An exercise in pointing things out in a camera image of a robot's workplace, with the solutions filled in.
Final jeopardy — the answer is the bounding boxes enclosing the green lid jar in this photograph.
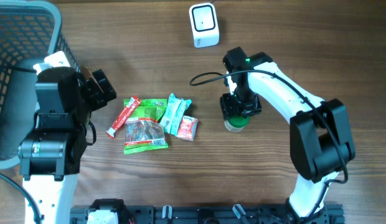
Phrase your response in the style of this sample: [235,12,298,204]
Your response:
[224,116,250,133]

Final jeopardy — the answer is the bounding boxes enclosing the red candy bar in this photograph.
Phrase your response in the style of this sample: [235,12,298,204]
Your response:
[106,95,141,139]

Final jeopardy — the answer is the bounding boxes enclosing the green snack bag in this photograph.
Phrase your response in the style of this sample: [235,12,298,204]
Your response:
[128,98,167,122]

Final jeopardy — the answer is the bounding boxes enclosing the clear gummy candy bag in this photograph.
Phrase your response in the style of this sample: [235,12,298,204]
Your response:
[123,118,169,154]

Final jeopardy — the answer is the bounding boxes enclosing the red Kleenex tissue pack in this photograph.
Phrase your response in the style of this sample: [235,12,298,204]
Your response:
[177,115,199,141]

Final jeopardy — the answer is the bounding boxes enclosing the mint green wipes pack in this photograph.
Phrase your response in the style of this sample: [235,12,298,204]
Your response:
[160,93,192,136]

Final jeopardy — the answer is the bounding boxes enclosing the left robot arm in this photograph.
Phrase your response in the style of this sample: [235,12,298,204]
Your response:
[19,67,116,223]

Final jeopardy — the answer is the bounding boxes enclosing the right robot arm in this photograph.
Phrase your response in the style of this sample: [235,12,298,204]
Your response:
[220,47,355,223]

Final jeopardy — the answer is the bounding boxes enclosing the white barcode scanner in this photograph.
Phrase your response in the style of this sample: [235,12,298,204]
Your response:
[189,2,220,49]

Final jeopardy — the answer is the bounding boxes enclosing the grey plastic mesh basket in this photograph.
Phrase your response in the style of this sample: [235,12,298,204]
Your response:
[0,1,80,169]

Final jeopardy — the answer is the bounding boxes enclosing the black right camera cable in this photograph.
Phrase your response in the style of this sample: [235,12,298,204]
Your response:
[189,68,349,224]

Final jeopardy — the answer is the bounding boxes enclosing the black camera cable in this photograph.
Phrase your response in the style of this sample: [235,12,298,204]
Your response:
[0,63,97,224]
[189,68,349,224]

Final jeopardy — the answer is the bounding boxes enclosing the black left camera cable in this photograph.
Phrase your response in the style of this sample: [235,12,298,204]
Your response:
[0,63,97,224]

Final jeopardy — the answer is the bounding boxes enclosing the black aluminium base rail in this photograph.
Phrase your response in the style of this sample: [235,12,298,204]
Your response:
[70,198,345,224]

